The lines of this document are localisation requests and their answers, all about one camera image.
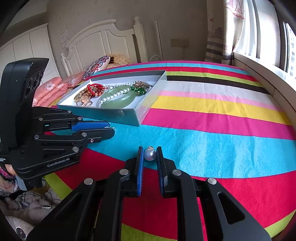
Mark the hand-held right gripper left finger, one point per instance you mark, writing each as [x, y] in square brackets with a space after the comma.
[140, 171]

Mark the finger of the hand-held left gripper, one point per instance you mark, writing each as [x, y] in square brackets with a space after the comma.
[99, 135]
[90, 126]

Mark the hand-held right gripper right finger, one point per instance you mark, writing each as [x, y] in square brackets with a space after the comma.
[160, 171]

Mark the grey pearl pendant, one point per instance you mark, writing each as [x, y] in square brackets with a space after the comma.
[149, 155]

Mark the grey cardboard box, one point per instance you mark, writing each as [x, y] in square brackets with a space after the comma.
[120, 117]

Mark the gold hair clips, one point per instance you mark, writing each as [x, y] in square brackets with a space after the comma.
[142, 83]

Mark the pink quilt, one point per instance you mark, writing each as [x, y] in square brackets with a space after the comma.
[53, 89]

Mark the green jade pendant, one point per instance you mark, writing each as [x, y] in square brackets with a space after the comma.
[124, 101]

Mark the white wardrobe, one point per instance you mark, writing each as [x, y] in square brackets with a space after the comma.
[27, 51]

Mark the striped colourful blanket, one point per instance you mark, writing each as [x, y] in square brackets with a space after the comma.
[208, 139]

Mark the patterned round pillow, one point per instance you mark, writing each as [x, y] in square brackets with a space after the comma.
[96, 67]

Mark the white wooden headboard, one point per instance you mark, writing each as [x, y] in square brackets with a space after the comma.
[99, 41]

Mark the grey plush cloth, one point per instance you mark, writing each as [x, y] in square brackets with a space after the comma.
[27, 206]

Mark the white thin rod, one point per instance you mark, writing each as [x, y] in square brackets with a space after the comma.
[158, 39]

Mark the windowsill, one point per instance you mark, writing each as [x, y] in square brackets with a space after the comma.
[259, 71]

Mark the printed curtain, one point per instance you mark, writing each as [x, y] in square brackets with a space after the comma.
[222, 30]

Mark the window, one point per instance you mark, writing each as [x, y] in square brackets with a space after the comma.
[277, 34]

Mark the wall switch panel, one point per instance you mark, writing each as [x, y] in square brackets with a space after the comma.
[64, 38]

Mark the wall socket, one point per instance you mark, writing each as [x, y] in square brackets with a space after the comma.
[179, 42]

